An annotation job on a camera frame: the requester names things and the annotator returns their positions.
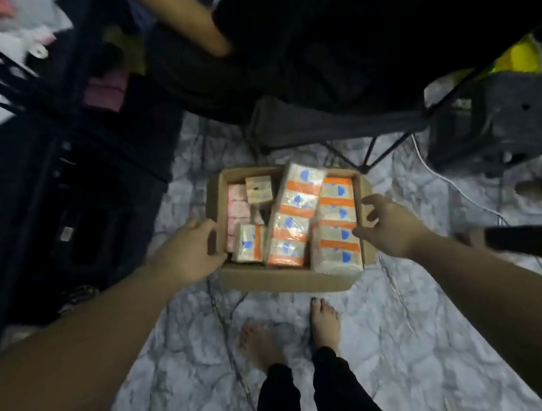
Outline person's left hand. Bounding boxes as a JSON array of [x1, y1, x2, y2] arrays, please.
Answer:
[[145, 216, 231, 292]]

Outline person's right hand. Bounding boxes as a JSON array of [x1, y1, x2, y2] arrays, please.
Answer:
[[349, 188, 434, 265]]

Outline brown cardboard box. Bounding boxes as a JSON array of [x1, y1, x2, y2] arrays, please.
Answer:
[[202, 153, 384, 306]]

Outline black metal shelving rack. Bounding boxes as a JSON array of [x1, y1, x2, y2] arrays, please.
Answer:
[[0, 0, 208, 360]]

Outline person's right forearm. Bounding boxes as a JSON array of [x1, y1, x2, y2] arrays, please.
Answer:
[[407, 220, 542, 411]]

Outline another person's forearm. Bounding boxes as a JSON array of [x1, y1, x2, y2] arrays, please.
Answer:
[[121, 0, 235, 68]]

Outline person's left forearm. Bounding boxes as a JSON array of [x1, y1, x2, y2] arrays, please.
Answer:
[[0, 256, 197, 411]]

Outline person's left foot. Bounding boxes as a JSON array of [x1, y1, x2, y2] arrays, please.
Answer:
[[236, 316, 288, 377]]

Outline person's foot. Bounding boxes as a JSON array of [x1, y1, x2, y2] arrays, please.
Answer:
[[236, 316, 288, 377], [307, 295, 345, 358]]

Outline person's right foot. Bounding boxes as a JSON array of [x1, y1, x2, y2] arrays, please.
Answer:
[[307, 295, 345, 358]]

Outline person's black trousers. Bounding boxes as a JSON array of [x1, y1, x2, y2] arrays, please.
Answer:
[[231, 339, 398, 411]]

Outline dark grey folding chair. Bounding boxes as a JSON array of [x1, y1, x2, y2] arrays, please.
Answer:
[[239, 63, 504, 186]]

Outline dark grey plastic stool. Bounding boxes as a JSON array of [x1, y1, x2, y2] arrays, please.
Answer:
[[417, 67, 542, 186]]

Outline pink cloth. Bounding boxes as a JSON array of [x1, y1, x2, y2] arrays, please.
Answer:
[[79, 67, 134, 116]]

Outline yellow plastic object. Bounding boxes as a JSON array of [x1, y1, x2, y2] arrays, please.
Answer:
[[446, 31, 542, 88]]

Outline white floor cable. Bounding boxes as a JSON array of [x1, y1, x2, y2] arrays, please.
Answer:
[[410, 121, 542, 289]]

